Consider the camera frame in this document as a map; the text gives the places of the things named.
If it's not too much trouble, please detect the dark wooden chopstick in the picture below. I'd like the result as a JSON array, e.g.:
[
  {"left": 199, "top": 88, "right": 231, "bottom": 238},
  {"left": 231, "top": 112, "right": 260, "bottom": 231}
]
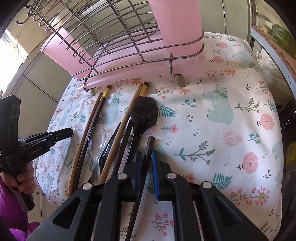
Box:
[{"left": 125, "top": 136, "right": 155, "bottom": 241}]

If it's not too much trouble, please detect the chrome shelf pole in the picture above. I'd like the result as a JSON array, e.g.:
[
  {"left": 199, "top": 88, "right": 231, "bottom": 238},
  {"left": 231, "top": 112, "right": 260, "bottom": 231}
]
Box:
[{"left": 247, "top": 0, "right": 256, "bottom": 49}]

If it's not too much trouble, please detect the purple sleeve forearm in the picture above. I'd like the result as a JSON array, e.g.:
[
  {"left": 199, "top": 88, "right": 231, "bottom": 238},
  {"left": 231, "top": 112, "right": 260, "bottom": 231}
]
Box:
[{"left": 1, "top": 180, "right": 40, "bottom": 241}]

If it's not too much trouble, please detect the person's left hand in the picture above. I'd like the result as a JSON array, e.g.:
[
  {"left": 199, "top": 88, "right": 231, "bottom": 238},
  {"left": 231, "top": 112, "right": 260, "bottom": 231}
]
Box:
[{"left": 1, "top": 163, "right": 36, "bottom": 194}]

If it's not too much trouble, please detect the brown wooden chopstick left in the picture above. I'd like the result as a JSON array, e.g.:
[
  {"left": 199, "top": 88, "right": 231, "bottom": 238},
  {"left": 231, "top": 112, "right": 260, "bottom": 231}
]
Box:
[{"left": 67, "top": 92, "right": 103, "bottom": 197}]

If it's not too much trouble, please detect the white plastic bag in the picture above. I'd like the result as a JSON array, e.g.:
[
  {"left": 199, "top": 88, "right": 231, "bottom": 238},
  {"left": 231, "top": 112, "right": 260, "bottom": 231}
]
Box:
[{"left": 255, "top": 52, "right": 292, "bottom": 106}]

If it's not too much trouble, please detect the green bell pepper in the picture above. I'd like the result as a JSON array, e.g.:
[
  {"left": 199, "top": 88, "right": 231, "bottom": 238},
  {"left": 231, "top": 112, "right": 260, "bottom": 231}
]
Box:
[{"left": 270, "top": 24, "right": 295, "bottom": 51}]

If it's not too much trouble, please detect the gold-banded brown chopstick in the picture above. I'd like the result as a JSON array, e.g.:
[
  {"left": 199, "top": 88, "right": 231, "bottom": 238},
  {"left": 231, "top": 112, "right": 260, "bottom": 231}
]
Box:
[{"left": 111, "top": 81, "right": 149, "bottom": 177}]

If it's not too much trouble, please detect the clear plastic spoon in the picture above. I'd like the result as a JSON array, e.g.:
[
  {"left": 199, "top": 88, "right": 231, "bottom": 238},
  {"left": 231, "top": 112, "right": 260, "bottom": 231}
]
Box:
[{"left": 88, "top": 123, "right": 106, "bottom": 185}]

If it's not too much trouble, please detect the pink left utensil cup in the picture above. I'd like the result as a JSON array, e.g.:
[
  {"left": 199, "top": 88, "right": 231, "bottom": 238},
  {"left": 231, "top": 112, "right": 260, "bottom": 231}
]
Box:
[{"left": 40, "top": 28, "right": 98, "bottom": 79}]

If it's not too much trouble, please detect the pink utensil cup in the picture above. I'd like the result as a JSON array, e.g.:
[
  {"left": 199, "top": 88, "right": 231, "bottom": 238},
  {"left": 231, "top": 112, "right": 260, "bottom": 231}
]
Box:
[
  {"left": 149, "top": 0, "right": 203, "bottom": 56},
  {"left": 40, "top": 28, "right": 98, "bottom": 79}
]

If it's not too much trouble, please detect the floral bear pattern cloth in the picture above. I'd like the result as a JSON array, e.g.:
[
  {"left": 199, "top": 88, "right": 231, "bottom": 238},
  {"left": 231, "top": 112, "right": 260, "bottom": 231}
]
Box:
[{"left": 36, "top": 33, "right": 283, "bottom": 240}]

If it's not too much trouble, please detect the pink drip tray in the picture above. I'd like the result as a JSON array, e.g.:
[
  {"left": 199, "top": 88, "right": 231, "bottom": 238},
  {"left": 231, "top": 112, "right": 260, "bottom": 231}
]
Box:
[{"left": 76, "top": 40, "right": 207, "bottom": 92}]

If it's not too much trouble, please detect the gold-banded dark chopstick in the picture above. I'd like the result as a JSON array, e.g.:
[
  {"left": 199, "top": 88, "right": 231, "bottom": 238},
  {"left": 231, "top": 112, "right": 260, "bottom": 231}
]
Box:
[{"left": 73, "top": 84, "right": 112, "bottom": 197}]

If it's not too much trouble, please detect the pink right utensil cup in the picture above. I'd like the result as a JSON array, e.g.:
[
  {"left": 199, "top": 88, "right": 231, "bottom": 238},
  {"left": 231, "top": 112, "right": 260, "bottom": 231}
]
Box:
[{"left": 149, "top": 0, "right": 203, "bottom": 56}]

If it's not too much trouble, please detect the metal wire utensil rack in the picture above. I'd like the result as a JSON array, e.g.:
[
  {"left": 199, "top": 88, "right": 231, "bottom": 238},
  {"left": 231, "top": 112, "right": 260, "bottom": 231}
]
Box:
[{"left": 16, "top": 0, "right": 205, "bottom": 92}]

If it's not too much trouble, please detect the black plastic utensil handle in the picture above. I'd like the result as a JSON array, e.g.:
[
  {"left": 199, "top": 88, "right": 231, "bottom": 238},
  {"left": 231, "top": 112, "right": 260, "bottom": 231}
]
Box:
[{"left": 99, "top": 122, "right": 121, "bottom": 174}]

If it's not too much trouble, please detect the black plastic spoon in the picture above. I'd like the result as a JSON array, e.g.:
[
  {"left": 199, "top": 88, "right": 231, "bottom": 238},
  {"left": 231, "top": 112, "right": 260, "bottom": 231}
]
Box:
[{"left": 126, "top": 96, "right": 158, "bottom": 164}]

